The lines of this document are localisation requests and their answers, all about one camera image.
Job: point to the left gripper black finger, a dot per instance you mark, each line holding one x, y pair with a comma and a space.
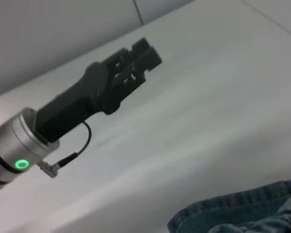
135, 52
145, 65

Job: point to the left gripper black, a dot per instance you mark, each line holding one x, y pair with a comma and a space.
75, 106

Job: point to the blue denim shorts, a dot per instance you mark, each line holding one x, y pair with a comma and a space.
245, 211

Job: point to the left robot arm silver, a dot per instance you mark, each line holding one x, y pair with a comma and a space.
9, 150

